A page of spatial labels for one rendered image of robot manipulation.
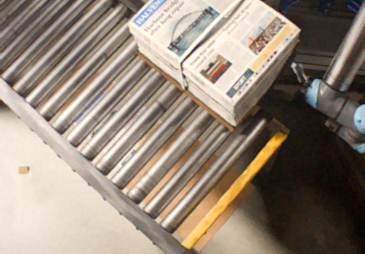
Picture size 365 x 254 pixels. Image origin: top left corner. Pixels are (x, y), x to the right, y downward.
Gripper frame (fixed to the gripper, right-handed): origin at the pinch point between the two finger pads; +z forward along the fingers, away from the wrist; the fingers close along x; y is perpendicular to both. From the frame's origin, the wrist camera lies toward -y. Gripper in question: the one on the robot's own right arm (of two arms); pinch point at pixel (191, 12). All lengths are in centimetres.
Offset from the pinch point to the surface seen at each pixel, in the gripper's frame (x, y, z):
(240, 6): -0.3, 24.6, 19.4
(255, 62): -11.0, 25.0, 32.7
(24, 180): -83, -78, -36
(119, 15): -16.1, 1.3, -17.4
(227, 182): -22, -78, 35
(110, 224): -70, -78, 8
